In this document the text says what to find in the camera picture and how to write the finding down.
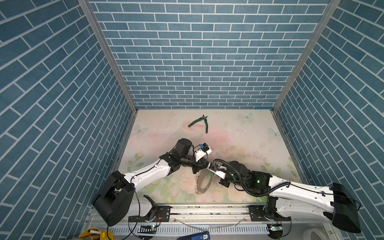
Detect metal key organizer ring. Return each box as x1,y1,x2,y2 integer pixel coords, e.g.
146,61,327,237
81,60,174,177
194,170,214,195

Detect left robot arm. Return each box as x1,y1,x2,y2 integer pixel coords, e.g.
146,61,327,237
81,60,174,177
92,139,212,227

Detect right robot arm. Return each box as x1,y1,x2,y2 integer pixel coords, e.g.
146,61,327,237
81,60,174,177
207,159,362,234

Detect blue device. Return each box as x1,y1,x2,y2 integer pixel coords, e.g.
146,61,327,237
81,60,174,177
177,232,211,240

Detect white tape roll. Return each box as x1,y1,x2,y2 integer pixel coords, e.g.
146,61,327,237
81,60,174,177
303,228,328,240

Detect yellow tape roll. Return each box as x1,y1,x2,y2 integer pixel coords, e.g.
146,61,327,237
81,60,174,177
78,228,114,240

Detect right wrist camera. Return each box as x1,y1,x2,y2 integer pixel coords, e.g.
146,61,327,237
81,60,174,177
214,169,226,180

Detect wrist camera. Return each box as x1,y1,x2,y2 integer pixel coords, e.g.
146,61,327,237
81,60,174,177
194,143,212,162
214,169,226,180

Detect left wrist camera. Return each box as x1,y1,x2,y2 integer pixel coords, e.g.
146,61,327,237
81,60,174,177
194,143,212,162

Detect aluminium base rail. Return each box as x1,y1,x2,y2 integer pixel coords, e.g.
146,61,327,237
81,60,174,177
85,202,334,230

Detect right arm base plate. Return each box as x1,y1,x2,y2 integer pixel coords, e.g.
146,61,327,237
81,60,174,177
248,205,292,222

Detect green handled pliers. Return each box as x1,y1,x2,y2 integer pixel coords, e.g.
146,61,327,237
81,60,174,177
188,115,209,134

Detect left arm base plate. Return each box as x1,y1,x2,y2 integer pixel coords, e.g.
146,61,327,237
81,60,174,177
129,206,172,223

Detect white cable duct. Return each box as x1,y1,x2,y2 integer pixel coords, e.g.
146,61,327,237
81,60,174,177
110,224,270,237

